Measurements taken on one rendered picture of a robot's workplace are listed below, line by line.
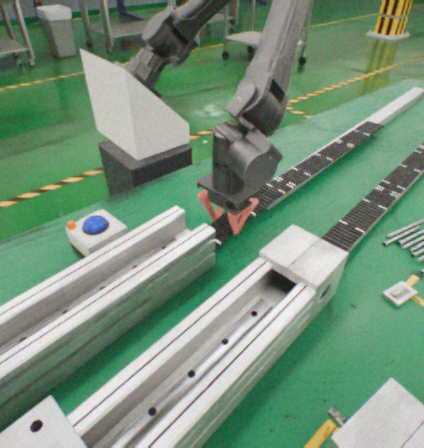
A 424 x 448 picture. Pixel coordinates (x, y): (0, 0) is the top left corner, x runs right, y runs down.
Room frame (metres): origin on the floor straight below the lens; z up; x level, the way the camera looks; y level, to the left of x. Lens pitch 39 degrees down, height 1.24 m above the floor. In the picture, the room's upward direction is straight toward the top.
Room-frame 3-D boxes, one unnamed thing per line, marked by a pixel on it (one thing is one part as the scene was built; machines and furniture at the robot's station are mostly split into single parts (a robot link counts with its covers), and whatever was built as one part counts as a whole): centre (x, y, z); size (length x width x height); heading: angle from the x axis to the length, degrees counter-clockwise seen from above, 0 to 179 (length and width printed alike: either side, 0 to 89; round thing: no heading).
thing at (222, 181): (0.54, -0.03, 0.91); 0.10 x 0.07 x 0.07; 46
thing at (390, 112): (0.97, -0.44, 0.79); 0.96 x 0.04 x 0.03; 136
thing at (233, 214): (0.53, -0.04, 0.84); 0.07 x 0.07 x 0.09; 46
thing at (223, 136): (0.53, -0.03, 0.97); 0.07 x 0.06 x 0.07; 26
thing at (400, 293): (0.38, -0.31, 0.78); 0.05 x 0.03 x 0.01; 121
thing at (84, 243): (0.48, 0.20, 0.81); 0.10 x 0.08 x 0.06; 46
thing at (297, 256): (0.39, -0.13, 0.83); 0.12 x 0.09 x 0.10; 46
